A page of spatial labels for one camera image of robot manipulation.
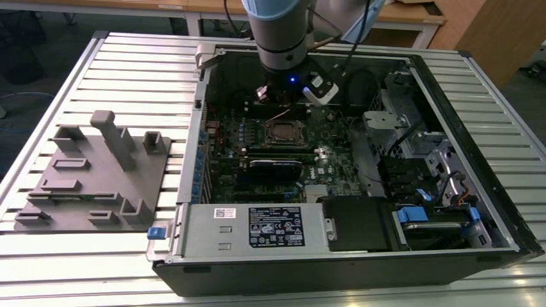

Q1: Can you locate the silver CPU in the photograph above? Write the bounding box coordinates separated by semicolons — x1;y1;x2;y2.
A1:
272;123;300;142

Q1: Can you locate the metal socket cover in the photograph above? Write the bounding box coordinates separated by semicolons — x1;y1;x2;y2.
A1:
264;120;308;147

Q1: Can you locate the CPU socket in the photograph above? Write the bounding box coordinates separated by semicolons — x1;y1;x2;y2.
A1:
263;118;311;148

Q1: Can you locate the copper coloured rod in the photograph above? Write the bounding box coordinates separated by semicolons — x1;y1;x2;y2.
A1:
309;28;343;51

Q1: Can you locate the grey case latch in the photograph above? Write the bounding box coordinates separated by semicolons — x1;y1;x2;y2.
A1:
193;43;219;70

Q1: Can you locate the silver drive cage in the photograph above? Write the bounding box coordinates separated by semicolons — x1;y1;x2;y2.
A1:
360;70;456;161

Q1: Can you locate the green motherboard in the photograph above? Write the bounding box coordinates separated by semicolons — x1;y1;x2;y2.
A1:
204;105;372;204

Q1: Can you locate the black graphics card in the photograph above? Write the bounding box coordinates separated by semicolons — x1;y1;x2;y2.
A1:
247;159;305;185

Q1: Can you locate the silver chipset heatsink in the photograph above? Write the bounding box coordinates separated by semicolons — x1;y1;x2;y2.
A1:
304;184;335;197

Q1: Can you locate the black plastic shroud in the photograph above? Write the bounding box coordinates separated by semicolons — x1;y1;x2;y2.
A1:
320;196;414;254

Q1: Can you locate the silver power supply unit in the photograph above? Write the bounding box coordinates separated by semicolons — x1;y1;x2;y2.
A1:
168;202;339;259

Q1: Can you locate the grey parts rack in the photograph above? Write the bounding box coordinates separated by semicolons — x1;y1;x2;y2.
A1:
13;110;173;233

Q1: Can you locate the wooden cabinet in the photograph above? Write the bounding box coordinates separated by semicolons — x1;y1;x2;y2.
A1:
427;0;546;88

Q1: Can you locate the black hard disk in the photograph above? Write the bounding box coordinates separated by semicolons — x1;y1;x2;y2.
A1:
400;221;467;251

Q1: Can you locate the black PC case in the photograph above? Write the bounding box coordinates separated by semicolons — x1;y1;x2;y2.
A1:
144;43;544;298

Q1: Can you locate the green RAM stick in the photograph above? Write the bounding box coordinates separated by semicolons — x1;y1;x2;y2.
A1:
50;194;95;202

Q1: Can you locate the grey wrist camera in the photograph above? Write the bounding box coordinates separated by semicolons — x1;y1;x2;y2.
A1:
253;84;273;104

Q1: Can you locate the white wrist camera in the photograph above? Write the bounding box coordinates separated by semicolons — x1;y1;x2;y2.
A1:
301;73;342;106

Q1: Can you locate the thick black cable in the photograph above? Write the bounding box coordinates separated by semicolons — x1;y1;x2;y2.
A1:
343;68;382;108

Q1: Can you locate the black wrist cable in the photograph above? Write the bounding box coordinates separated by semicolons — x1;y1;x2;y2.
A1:
332;0;372;79

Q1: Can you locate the grey ribbon cable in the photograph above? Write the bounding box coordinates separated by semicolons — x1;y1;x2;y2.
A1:
348;126;387;196

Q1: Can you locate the thin black cable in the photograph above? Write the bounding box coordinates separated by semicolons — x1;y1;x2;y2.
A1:
386;116;426;157

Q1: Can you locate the wooden desk white frame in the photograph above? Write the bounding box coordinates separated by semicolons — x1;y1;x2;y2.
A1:
0;0;201;36
187;0;448;49

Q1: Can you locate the coloured wire bundle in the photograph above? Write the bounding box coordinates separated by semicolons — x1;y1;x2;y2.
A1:
450;187;476;207

